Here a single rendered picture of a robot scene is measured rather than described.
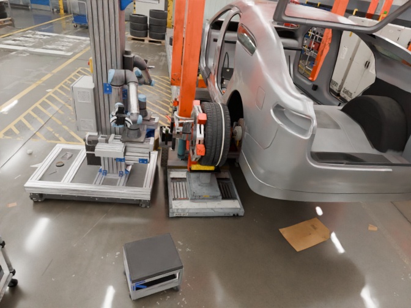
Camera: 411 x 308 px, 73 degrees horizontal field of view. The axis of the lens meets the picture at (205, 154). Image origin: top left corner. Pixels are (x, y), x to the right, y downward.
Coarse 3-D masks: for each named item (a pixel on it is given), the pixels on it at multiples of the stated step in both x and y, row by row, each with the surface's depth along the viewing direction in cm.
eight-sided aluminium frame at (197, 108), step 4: (196, 108) 273; (200, 108) 275; (192, 112) 292; (196, 112) 265; (200, 112) 269; (192, 116) 300; (196, 116) 262; (196, 120) 263; (196, 124) 262; (196, 128) 262; (196, 132) 261; (196, 136) 259; (200, 136) 258; (196, 140) 260; (192, 148) 305; (192, 156) 284; (196, 156) 269; (200, 156) 270; (192, 160) 285; (196, 160) 286
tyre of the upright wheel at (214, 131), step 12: (204, 108) 269; (216, 108) 266; (216, 120) 258; (228, 120) 260; (216, 132) 256; (228, 132) 258; (216, 144) 259; (228, 144) 260; (204, 156) 265; (216, 156) 266
